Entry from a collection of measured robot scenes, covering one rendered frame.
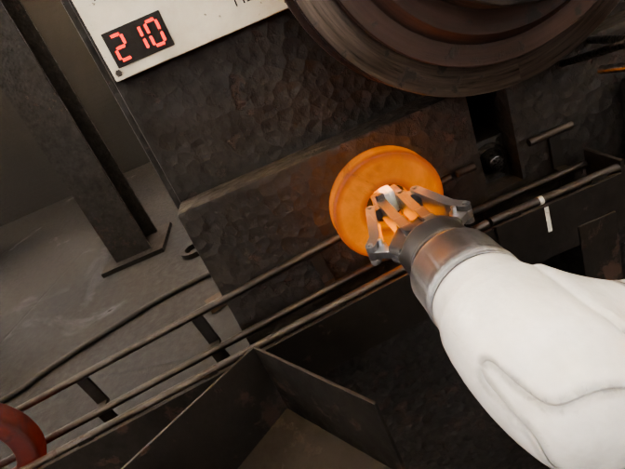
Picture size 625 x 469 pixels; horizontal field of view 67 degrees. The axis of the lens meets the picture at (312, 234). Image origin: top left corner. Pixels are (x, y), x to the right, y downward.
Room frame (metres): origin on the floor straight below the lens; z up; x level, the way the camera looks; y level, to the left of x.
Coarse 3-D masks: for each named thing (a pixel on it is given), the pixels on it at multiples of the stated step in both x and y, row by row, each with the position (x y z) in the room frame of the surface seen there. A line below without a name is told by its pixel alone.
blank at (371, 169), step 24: (360, 168) 0.57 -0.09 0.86; (384, 168) 0.57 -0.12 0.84; (408, 168) 0.57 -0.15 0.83; (432, 168) 0.57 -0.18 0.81; (336, 192) 0.57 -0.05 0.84; (360, 192) 0.57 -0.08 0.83; (336, 216) 0.57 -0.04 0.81; (360, 216) 0.57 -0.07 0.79; (360, 240) 0.57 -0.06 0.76; (384, 240) 0.57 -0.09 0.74
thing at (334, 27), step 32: (320, 0) 0.55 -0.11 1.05; (608, 0) 0.55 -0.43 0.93; (320, 32) 0.55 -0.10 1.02; (352, 32) 0.55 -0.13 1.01; (576, 32) 0.55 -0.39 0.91; (352, 64) 0.55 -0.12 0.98; (384, 64) 0.55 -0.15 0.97; (416, 64) 0.55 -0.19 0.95; (512, 64) 0.55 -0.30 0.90; (544, 64) 0.55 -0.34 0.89; (448, 96) 0.55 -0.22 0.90
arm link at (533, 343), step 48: (480, 288) 0.27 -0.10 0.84; (528, 288) 0.25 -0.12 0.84; (576, 288) 0.25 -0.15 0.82; (624, 288) 0.26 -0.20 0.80; (480, 336) 0.24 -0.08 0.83; (528, 336) 0.22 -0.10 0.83; (576, 336) 0.21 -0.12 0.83; (624, 336) 0.21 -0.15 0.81; (480, 384) 0.23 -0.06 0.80; (528, 384) 0.20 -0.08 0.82; (576, 384) 0.18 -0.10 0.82; (624, 384) 0.18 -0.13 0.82; (528, 432) 0.19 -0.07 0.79; (576, 432) 0.17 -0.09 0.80; (624, 432) 0.17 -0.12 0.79
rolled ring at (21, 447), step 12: (0, 408) 0.60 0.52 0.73; (12, 408) 0.60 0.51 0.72; (0, 420) 0.58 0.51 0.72; (12, 420) 0.58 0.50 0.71; (24, 420) 0.60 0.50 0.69; (0, 432) 0.57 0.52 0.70; (12, 432) 0.57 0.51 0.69; (24, 432) 0.58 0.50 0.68; (36, 432) 0.59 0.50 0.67; (12, 444) 0.57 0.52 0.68; (24, 444) 0.57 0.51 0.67; (36, 444) 0.58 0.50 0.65; (24, 456) 0.57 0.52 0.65; (36, 456) 0.57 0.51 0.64; (12, 468) 0.60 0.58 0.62; (36, 468) 0.57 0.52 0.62
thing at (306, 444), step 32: (256, 352) 0.49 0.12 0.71; (224, 384) 0.46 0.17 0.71; (256, 384) 0.48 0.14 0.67; (288, 384) 0.46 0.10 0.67; (320, 384) 0.39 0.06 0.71; (192, 416) 0.43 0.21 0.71; (224, 416) 0.45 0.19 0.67; (256, 416) 0.47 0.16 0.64; (288, 416) 0.48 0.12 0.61; (320, 416) 0.42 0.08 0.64; (352, 416) 0.37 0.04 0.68; (160, 448) 0.41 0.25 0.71; (192, 448) 0.42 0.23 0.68; (224, 448) 0.44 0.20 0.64; (256, 448) 0.45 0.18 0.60; (288, 448) 0.43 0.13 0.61; (320, 448) 0.41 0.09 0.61; (352, 448) 0.39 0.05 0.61; (384, 448) 0.34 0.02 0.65
